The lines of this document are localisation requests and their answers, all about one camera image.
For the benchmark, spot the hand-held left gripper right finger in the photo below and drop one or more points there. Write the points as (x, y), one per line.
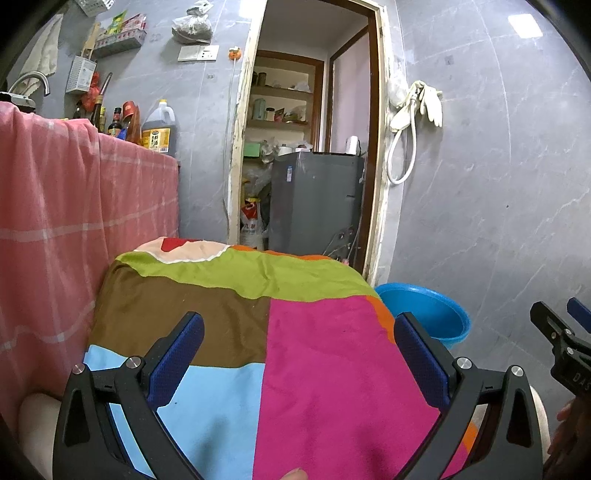
(422, 360)

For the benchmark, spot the white utensil basket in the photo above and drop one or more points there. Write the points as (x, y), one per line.
(81, 74)

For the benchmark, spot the person's left hand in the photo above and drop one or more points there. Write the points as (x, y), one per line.
(295, 474)

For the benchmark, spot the dark soy sauce bottle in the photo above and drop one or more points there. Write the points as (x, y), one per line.
(114, 123)

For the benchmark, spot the white rubber gloves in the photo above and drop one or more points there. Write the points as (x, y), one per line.
(430, 102)

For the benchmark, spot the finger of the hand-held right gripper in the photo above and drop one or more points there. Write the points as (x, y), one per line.
(581, 314)
(547, 323)

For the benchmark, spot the white hanging towel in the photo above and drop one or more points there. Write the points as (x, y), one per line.
(46, 46)

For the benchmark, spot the person's right hand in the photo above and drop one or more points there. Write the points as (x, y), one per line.
(561, 431)

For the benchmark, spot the green box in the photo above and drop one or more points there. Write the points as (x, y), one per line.
(252, 150)

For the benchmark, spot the white plastic basket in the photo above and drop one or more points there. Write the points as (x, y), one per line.
(94, 5)

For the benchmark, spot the grey washing machine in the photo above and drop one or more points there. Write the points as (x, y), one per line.
(316, 203)

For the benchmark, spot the beige rounded object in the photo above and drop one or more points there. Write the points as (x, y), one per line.
(539, 415)
(37, 431)

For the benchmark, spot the multicolour patchwork cloth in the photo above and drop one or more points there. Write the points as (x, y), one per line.
(323, 346)

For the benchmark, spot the white wall rack with packets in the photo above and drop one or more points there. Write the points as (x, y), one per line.
(121, 40)

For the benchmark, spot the orange wall socket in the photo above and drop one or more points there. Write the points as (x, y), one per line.
(234, 53)

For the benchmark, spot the white roll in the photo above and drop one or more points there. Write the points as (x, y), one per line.
(353, 146)

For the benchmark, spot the large dark oil jug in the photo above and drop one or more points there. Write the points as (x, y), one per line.
(159, 128)

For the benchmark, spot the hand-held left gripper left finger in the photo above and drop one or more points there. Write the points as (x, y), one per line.
(175, 360)

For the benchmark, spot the metal faucet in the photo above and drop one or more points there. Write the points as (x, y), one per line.
(28, 79)

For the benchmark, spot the pink checked cloth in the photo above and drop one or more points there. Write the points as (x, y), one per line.
(69, 207)

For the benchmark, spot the red and white sack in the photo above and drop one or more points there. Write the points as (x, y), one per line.
(253, 224)

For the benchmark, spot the clear bag with dark contents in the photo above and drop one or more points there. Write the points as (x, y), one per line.
(191, 26)

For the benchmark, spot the wooden wall shelf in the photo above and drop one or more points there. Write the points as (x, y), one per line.
(286, 92)

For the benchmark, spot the blue plastic bucket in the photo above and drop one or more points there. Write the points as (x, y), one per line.
(429, 310)

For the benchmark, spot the white wall switch panel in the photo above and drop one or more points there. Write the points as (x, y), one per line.
(198, 53)

